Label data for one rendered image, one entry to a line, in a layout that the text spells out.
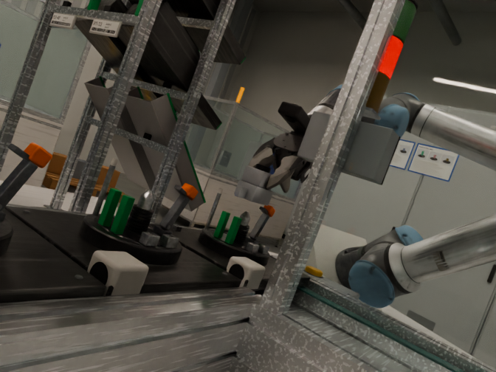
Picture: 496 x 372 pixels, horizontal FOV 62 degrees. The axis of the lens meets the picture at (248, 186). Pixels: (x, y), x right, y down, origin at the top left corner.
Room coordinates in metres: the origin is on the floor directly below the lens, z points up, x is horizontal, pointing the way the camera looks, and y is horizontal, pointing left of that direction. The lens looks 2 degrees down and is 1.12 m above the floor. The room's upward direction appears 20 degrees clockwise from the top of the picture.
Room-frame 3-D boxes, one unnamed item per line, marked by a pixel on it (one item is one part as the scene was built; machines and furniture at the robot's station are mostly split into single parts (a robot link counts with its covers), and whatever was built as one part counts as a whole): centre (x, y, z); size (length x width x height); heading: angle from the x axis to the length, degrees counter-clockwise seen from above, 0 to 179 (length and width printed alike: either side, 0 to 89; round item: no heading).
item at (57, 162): (6.00, 2.31, 0.20); 1.20 x 0.80 x 0.41; 138
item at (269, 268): (0.78, -0.02, 0.96); 0.24 x 0.24 x 0.02; 56
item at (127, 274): (0.57, 0.13, 1.01); 0.24 x 0.24 x 0.13; 56
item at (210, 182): (7.18, 0.33, 1.13); 2.26 x 1.36 x 2.25; 138
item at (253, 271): (0.64, -0.04, 0.97); 0.05 x 0.05 x 0.04; 56
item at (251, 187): (0.77, -0.01, 1.11); 0.08 x 0.04 x 0.07; 146
